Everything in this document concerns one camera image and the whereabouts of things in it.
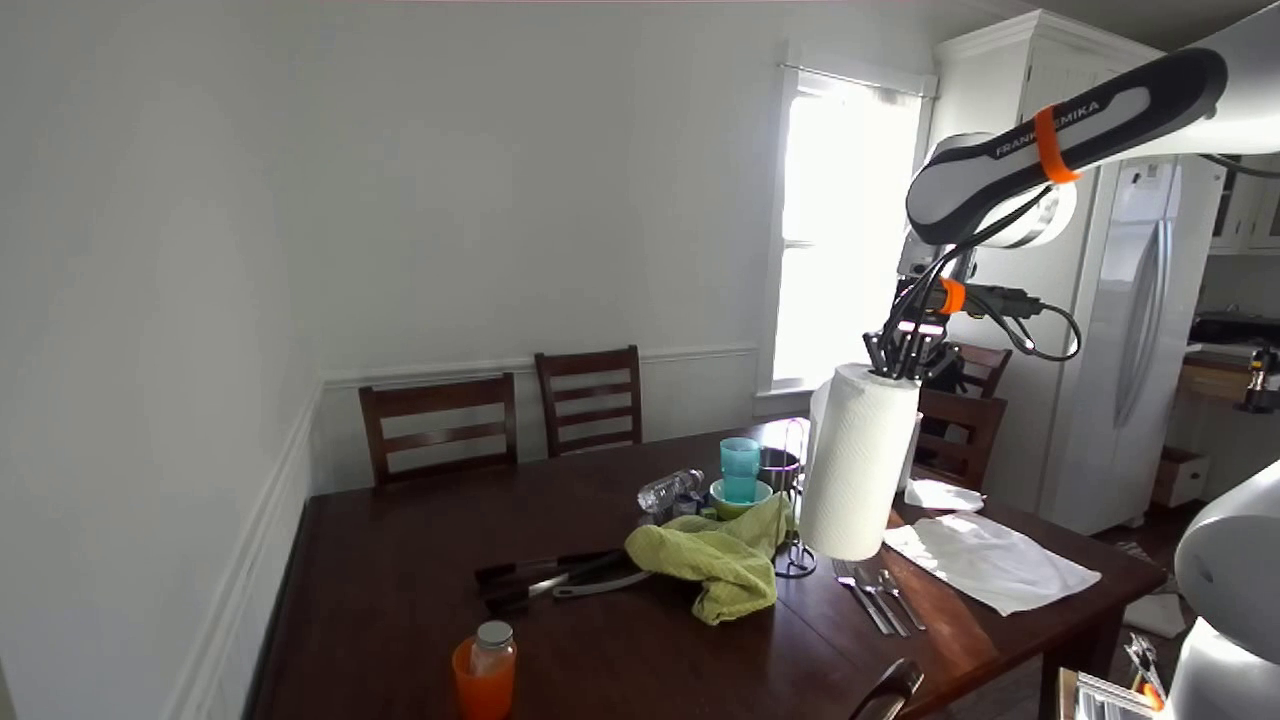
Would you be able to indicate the orange drink bottle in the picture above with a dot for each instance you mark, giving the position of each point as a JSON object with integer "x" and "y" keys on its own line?
{"x": 482, "y": 682}

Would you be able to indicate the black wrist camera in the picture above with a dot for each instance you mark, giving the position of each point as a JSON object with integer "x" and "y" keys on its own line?
{"x": 1002, "y": 300}

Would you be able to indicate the large white paper napkin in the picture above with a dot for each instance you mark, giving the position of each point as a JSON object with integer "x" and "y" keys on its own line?
{"x": 995, "y": 563}

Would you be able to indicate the green cloth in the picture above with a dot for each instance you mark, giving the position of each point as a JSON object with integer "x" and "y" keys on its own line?
{"x": 720, "y": 554}

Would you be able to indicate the dark glass cup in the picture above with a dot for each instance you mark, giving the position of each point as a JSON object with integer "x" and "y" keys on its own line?
{"x": 781, "y": 470}

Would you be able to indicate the light green bowl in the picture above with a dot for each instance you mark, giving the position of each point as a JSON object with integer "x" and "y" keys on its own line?
{"x": 732, "y": 505}

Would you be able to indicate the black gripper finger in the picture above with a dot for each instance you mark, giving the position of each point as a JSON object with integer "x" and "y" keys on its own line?
{"x": 880, "y": 354}
{"x": 928, "y": 363}

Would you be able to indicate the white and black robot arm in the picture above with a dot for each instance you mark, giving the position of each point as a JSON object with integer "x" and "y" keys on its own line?
{"x": 1066, "y": 134}

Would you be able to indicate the crumpled aluminium foil tray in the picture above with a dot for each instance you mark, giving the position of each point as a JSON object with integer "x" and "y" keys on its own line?
{"x": 670, "y": 494}

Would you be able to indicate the chrome paper towel holder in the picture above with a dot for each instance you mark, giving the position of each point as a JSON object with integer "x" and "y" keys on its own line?
{"x": 797, "y": 563}

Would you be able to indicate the silver table knife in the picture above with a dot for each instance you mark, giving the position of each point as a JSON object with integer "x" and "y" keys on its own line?
{"x": 861, "y": 602}

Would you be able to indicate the black kitchen tongs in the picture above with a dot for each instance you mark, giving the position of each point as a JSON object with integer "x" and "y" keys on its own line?
{"x": 563, "y": 580}

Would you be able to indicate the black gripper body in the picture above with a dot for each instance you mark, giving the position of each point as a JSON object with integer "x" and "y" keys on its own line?
{"x": 923, "y": 315}

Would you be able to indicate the cardboard box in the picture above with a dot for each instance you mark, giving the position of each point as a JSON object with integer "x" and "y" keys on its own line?
{"x": 1182, "y": 479}

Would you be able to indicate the white refrigerator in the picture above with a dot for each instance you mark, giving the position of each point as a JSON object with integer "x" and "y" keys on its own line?
{"x": 1125, "y": 363}

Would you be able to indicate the bright window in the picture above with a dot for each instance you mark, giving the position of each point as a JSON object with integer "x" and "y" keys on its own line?
{"x": 845, "y": 225}

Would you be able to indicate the small white floor item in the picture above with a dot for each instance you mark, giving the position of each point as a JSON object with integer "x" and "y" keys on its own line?
{"x": 1152, "y": 615}

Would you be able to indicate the dark wooden chair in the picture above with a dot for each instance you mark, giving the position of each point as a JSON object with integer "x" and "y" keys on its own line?
{"x": 586, "y": 403}
{"x": 964, "y": 433}
{"x": 987, "y": 371}
{"x": 435, "y": 427}

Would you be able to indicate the small silver spoon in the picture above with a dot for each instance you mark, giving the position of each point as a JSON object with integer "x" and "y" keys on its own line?
{"x": 907, "y": 602}

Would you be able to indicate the large silver spoon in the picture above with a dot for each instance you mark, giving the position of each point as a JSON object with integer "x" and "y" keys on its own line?
{"x": 884, "y": 602}

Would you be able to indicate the white paper towel roll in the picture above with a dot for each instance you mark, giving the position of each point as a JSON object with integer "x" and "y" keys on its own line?
{"x": 855, "y": 464}

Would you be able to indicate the teal plastic cup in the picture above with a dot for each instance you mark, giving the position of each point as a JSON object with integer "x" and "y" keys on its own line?
{"x": 741, "y": 461}

